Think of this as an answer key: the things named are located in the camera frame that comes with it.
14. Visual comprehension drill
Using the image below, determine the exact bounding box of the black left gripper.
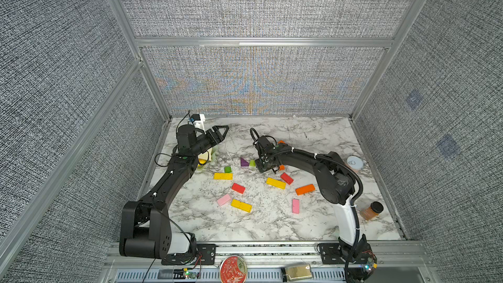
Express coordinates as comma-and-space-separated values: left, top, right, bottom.
191, 125, 228, 157

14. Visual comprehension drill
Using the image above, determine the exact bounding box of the purple triangle block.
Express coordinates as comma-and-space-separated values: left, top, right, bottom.
240, 157, 250, 167

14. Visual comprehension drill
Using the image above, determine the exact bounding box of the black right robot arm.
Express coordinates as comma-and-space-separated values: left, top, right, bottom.
253, 136, 366, 263

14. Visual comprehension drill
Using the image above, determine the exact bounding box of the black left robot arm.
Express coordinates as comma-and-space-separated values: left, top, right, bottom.
119, 124, 229, 265

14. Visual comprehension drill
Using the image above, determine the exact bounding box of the green wavy plate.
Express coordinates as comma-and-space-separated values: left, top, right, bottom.
197, 148, 217, 169

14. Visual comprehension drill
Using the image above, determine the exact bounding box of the yellow block centre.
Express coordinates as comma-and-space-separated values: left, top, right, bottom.
266, 178, 286, 189

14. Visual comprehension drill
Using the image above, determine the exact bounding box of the yellow block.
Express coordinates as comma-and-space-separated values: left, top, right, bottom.
231, 199, 253, 213
266, 178, 286, 189
214, 173, 233, 180

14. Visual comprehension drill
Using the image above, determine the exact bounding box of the toy bread slice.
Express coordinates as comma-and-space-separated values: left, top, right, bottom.
209, 148, 217, 162

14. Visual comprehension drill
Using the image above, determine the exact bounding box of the red block right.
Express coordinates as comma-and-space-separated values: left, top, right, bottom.
280, 172, 293, 185

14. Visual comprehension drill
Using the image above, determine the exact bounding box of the red block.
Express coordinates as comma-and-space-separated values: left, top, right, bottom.
231, 183, 246, 195
280, 172, 293, 185

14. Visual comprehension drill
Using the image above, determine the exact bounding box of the red block left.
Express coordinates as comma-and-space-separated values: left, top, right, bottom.
231, 183, 246, 195

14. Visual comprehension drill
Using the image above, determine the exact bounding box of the yellow block left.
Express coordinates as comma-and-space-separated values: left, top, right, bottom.
214, 173, 233, 180

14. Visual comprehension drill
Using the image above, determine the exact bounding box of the pink block right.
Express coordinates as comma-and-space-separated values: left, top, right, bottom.
292, 199, 300, 214

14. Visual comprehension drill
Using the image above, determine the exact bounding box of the pink block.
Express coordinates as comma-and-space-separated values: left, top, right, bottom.
292, 199, 300, 214
217, 194, 232, 206

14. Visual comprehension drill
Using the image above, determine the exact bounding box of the yellow block near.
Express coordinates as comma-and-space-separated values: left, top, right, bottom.
231, 199, 253, 213

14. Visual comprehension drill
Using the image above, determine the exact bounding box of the pink block left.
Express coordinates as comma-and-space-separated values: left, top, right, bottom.
217, 194, 232, 206

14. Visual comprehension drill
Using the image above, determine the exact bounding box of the white lidded cup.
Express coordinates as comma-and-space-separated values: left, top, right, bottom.
346, 155, 365, 172

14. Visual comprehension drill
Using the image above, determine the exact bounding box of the amber jar black lid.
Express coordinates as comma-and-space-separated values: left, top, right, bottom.
360, 201, 384, 221

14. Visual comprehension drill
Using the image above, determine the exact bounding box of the red round tin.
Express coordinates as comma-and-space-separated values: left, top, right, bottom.
220, 255, 248, 283

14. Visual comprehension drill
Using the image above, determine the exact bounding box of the gold metal box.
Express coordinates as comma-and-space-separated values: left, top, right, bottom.
281, 264, 313, 282

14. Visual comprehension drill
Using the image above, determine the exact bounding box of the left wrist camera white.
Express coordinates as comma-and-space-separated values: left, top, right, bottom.
189, 113, 206, 132

